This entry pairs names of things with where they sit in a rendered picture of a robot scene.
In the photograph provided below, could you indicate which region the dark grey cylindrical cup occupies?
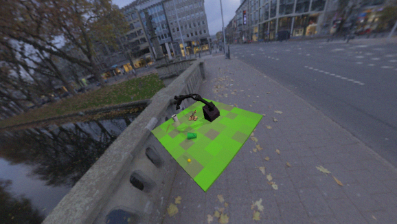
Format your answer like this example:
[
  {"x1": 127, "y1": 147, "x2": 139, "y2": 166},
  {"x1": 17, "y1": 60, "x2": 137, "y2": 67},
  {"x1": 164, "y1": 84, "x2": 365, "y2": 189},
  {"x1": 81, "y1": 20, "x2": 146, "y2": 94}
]
[{"x1": 172, "y1": 114, "x2": 178, "y2": 122}]

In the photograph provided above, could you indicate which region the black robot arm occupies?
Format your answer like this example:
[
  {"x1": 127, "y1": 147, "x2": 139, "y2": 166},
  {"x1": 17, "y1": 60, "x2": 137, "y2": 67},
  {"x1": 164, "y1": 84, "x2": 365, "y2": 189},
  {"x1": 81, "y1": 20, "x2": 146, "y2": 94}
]
[{"x1": 173, "y1": 93, "x2": 215, "y2": 111}]

